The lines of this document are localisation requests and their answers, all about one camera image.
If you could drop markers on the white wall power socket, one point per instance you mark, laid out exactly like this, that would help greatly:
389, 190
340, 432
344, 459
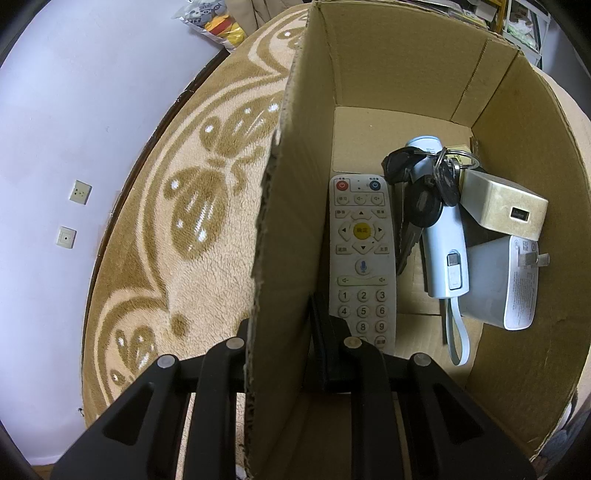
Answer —
80, 192

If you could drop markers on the white wall antenna socket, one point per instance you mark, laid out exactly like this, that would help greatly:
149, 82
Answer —
66, 237

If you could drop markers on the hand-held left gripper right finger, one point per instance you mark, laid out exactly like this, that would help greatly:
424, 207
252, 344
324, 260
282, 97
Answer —
332, 350

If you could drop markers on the beige butterfly printed blanket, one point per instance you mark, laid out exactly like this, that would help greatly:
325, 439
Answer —
152, 258

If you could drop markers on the white remote control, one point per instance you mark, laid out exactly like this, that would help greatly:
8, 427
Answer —
362, 277

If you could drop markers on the bunch of black keys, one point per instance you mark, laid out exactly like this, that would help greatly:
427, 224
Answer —
422, 203

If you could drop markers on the cream cube charger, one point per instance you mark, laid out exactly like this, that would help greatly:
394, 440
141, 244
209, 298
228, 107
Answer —
494, 203

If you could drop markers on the bag of plush toys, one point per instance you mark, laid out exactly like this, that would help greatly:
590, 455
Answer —
221, 27

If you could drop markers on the fuzzy blue-grey clothing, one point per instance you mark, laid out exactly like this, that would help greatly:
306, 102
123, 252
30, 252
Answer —
565, 438

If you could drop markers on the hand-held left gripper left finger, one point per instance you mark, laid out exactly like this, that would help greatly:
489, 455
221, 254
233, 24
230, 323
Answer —
217, 369

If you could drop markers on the brown cardboard box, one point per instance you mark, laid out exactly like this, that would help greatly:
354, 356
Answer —
508, 115

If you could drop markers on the white plug charger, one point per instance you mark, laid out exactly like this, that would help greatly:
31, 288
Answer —
489, 281

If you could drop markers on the light blue power bank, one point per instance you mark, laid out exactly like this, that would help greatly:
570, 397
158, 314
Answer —
445, 249

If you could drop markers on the white utility cart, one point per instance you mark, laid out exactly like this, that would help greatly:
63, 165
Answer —
521, 25

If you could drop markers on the pile of books and papers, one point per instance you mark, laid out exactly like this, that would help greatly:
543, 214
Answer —
461, 9

